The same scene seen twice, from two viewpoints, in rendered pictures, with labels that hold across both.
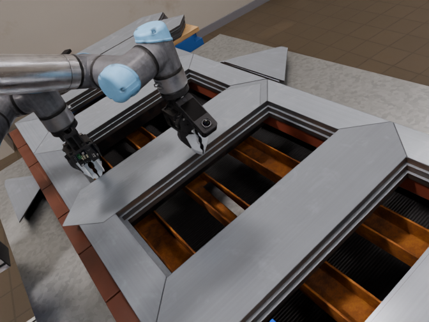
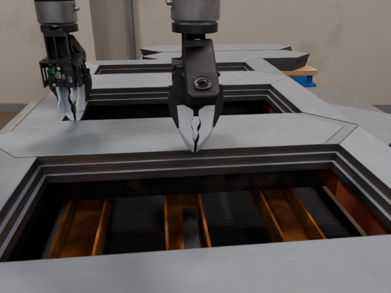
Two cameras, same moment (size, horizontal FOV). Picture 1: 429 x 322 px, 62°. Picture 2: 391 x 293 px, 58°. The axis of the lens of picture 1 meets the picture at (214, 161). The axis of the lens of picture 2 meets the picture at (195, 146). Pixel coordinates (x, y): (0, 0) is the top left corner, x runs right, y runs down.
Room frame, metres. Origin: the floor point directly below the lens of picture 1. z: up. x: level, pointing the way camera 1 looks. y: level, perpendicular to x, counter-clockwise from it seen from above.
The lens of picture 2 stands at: (0.25, -0.15, 1.14)
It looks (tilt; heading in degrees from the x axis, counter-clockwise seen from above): 25 degrees down; 18
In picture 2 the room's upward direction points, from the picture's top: straight up
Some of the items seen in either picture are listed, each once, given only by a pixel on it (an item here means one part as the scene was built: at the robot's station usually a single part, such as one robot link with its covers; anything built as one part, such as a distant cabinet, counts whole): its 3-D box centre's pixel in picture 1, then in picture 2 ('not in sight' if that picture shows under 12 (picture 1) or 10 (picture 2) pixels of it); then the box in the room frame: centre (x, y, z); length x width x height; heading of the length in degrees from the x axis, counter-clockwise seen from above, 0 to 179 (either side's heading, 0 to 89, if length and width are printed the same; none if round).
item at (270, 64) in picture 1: (261, 60); (368, 121); (1.34, -0.33, 0.77); 0.45 x 0.20 x 0.04; 24
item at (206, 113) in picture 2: (198, 135); (202, 122); (0.79, 0.02, 0.92); 0.06 x 0.03 x 0.09; 25
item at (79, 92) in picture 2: (99, 166); (78, 105); (0.86, 0.32, 0.90); 0.06 x 0.03 x 0.09; 24
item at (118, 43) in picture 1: (117, 50); (222, 57); (1.92, 0.27, 0.82); 0.80 x 0.40 x 0.06; 114
